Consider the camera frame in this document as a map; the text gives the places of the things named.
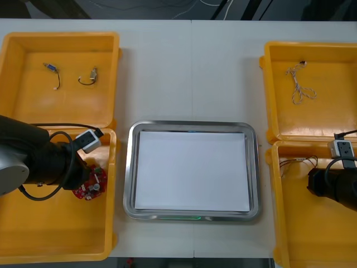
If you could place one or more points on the round red circuit board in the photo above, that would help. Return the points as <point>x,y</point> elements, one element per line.
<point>97,181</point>

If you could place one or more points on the bare metal solenoid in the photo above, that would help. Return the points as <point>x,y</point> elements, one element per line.
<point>94,74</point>

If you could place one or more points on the steel tray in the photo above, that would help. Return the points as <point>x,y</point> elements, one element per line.
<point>128,167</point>

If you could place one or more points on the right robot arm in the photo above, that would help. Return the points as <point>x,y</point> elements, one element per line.
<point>348,187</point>

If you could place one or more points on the blue label metal solenoid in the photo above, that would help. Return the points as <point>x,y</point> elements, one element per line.
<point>50,67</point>

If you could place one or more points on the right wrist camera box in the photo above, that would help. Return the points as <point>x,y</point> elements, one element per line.
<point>341,148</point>

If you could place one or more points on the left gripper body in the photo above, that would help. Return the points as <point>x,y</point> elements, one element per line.
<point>76,174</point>

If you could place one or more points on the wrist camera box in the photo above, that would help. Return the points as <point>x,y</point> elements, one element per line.
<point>87,141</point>
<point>341,148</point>

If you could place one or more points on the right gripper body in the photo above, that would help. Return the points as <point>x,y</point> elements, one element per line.
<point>320,182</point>

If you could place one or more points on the large yellow-orange plastic bin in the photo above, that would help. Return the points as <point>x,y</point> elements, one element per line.
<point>28,106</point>

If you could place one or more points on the white paper sheet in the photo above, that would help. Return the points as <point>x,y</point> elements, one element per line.
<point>192,170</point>

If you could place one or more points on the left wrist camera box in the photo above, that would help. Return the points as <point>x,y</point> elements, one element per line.
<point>87,141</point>

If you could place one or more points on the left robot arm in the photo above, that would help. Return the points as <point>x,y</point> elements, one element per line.
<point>16,156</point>

